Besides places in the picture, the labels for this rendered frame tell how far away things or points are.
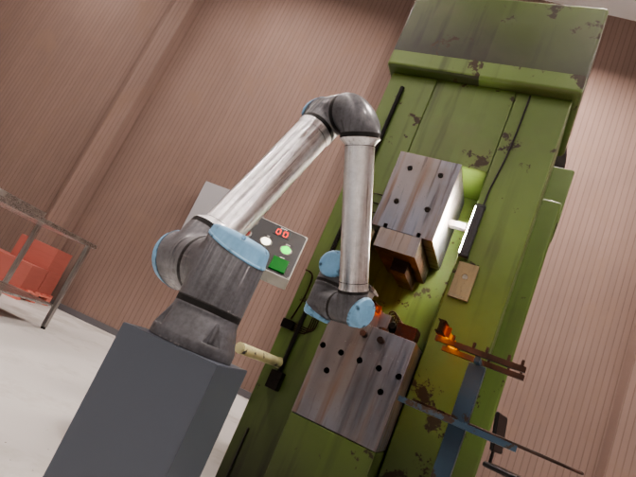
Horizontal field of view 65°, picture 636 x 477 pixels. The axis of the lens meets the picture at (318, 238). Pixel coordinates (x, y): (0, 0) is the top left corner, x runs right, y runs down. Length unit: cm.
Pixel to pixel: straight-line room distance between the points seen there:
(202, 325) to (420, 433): 139
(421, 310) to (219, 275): 173
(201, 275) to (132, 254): 619
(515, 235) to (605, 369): 439
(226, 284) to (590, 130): 681
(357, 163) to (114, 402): 83
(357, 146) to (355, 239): 26
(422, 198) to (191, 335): 153
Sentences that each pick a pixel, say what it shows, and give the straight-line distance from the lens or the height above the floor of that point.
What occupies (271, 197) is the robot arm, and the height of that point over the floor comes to 103.
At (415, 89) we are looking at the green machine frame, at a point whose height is 221.
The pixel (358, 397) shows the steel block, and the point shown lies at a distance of 209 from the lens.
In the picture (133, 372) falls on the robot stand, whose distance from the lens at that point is 106.
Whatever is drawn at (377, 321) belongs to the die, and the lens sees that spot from 218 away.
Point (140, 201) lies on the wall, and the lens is 749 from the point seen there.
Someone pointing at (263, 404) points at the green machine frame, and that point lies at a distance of 242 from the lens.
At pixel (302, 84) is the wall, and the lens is 763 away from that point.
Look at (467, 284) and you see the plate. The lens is 230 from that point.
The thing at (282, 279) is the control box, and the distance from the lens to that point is 218.
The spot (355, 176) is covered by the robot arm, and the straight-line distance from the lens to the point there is 139.
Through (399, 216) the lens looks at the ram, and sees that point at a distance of 231.
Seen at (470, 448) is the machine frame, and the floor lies 62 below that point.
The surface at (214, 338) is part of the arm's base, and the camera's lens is 106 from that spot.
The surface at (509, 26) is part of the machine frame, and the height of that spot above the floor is 263.
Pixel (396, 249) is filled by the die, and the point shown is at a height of 128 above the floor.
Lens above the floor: 67
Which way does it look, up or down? 13 degrees up
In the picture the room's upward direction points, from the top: 24 degrees clockwise
